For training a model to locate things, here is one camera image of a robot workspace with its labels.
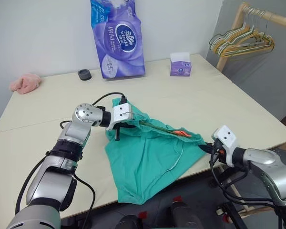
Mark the purple toilet paper pack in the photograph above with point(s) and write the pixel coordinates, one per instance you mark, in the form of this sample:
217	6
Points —
119	47

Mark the black metal stand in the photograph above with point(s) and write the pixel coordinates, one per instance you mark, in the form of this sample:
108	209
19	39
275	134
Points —
233	214

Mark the green shorts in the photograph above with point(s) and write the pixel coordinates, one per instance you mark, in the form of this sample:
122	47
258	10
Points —
145	167

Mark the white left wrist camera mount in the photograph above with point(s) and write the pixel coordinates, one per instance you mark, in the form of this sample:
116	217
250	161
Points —
120	114

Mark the dark rounded shape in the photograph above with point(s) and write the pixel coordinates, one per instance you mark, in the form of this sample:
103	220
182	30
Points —
129	221
184	212

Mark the bunch of clothes hangers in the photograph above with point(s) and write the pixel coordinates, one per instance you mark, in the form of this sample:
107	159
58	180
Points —
272	44

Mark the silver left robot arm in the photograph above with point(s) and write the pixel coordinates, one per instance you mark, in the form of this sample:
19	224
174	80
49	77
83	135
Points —
69	143

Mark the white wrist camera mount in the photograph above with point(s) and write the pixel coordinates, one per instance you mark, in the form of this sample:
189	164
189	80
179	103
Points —
120	114
226	138

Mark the small purple tissue box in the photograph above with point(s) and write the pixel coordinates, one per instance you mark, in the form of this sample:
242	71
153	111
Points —
180	68

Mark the wooden table leg frame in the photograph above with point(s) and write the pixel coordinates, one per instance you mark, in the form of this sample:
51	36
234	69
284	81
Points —
238	193

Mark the wooden clothes rack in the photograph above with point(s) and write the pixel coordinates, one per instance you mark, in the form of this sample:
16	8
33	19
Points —
231	45

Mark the black round puck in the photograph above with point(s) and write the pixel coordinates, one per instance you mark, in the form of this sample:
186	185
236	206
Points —
84	75

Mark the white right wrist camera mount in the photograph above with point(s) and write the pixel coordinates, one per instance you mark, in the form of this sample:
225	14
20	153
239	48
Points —
226	138

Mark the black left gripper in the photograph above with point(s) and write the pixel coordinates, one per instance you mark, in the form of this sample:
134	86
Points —
127	124

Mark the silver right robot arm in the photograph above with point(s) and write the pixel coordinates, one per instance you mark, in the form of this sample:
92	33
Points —
267	167

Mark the pink cloth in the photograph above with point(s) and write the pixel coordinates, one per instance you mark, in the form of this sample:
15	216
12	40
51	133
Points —
25	83

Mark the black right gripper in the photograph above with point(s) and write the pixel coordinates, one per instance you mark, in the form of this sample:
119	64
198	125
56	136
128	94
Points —
217	152

